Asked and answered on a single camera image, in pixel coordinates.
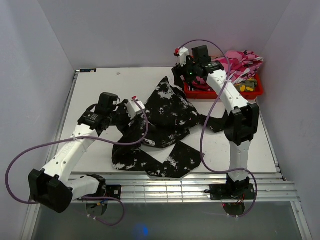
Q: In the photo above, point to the red plastic bin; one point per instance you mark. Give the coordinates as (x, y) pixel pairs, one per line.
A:
(227, 88)

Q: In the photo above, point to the pink camouflage trousers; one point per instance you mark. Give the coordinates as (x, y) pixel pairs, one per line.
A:
(243, 65)

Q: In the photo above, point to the small blue label sticker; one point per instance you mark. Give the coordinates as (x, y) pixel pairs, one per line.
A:
(88, 70)

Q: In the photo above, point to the aluminium rail frame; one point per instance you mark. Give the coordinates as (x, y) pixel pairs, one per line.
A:
(277, 213)

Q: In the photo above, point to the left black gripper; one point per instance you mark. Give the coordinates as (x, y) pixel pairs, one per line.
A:
(122, 108)

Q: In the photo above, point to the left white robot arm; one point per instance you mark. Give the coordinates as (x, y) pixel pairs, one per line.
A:
(51, 185)

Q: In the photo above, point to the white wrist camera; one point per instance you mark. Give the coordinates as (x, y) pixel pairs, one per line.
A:
(182, 53)
(134, 107)

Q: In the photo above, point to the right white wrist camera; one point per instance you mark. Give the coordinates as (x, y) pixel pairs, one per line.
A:
(182, 53)

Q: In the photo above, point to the black white splatter trousers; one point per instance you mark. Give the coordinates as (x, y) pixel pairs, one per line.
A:
(168, 118)

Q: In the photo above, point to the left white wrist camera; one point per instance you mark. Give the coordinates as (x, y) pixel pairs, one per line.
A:
(134, 107)

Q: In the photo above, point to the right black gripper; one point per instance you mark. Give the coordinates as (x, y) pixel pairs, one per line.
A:
(179, 71)

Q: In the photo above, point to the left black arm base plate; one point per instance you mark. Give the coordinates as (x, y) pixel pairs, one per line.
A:
(111, 191)

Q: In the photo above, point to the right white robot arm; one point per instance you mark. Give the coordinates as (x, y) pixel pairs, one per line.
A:
(242, 117)

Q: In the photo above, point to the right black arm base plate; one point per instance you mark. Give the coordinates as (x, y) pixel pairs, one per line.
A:
(224, 192)

